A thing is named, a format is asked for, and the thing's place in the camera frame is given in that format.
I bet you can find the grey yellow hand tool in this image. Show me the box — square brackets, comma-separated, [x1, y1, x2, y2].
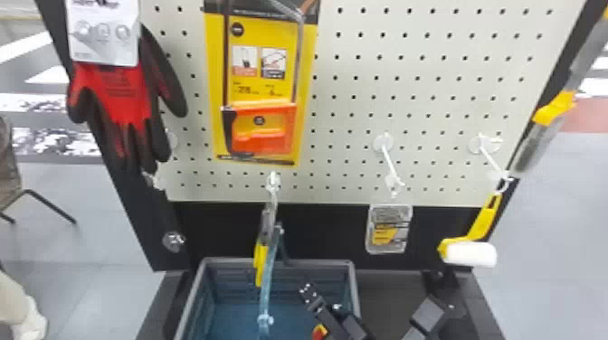
[507, 8, 608, 175]

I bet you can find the yellow white paint roller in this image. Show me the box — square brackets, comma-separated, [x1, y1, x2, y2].
[436, 191, 505, 269]

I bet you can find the white pegboard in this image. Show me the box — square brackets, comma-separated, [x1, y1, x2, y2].
[35, 0, 608, 305]

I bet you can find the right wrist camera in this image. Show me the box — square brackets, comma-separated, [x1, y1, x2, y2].
[403, 294, 470, 340]

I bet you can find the black chair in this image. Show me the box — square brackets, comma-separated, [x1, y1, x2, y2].
[0, 115, 79, 226]

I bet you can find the red black gloves pair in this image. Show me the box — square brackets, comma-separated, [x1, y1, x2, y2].
[63, 0, 190, 175]

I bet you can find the orange hacksaw on yellow card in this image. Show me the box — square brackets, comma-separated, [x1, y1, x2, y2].
[203, 0, 320, 168]

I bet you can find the blue basket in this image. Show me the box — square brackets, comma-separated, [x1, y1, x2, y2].
[172, 256, 363, 340]

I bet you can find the person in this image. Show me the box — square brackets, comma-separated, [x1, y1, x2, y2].
[0, 269, 49, 340]

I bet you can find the yellow tool in clear pack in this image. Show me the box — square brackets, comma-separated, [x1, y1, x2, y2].
[252, 170, 287, 339]

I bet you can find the clear screw pack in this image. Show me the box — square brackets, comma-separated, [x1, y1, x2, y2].
[364, 203, 413, 256]

